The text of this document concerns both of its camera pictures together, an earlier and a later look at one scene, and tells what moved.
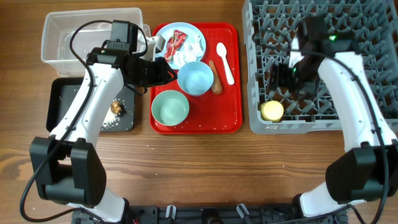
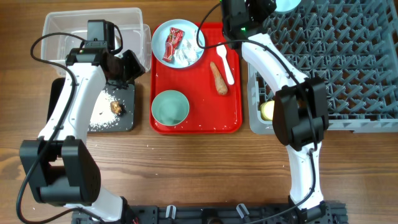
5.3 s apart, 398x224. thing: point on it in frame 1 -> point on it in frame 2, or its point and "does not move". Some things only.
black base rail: x=165 y=214 does not move
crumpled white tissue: x=192 y=50 does not move
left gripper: x=160 y=77 -> x=136 y=68
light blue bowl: x=195 y=78 -> x=285 y=5
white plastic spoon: x=221 y=50 does not move
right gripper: x=277 y=79 -> x=262 y=13
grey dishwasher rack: x=269 y=28 does not move
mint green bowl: x=170 y=107 does not move
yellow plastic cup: x=272 y=111 does not move
